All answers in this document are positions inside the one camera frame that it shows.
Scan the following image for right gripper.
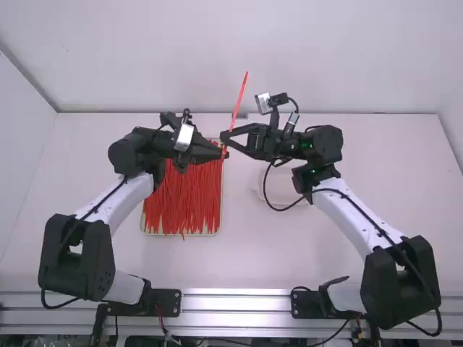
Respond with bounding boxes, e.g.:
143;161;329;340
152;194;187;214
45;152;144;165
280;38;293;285
218;121;304;163

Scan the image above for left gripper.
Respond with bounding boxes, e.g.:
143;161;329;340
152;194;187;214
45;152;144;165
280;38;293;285
154;124;204;174

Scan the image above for orange cable tie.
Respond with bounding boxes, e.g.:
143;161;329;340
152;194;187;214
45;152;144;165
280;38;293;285
219;71;250;160

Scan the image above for white dish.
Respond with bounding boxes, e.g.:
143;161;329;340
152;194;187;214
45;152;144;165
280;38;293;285
247;168;314;213

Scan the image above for pale tray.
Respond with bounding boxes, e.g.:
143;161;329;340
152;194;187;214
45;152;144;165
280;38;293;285
139;136;226;238

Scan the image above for silver rails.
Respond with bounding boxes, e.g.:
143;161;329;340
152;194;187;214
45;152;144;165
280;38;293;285
0;287;463;339

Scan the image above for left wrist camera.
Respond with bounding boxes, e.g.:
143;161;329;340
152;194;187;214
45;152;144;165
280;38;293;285
171;122;195;153

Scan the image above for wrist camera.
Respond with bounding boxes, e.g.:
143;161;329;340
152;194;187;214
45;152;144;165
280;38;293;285
171;122;195;153
254;91;276;116

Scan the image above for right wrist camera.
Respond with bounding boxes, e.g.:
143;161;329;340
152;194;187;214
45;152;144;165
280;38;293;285
254;91;276;116

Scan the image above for black cable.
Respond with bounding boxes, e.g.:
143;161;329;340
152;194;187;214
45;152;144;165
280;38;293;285
404;306;443;338
261;158;309;213
40;287;81;311

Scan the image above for row of orange cable ties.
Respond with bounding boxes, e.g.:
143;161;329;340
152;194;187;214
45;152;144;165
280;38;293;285
143;153;224;241

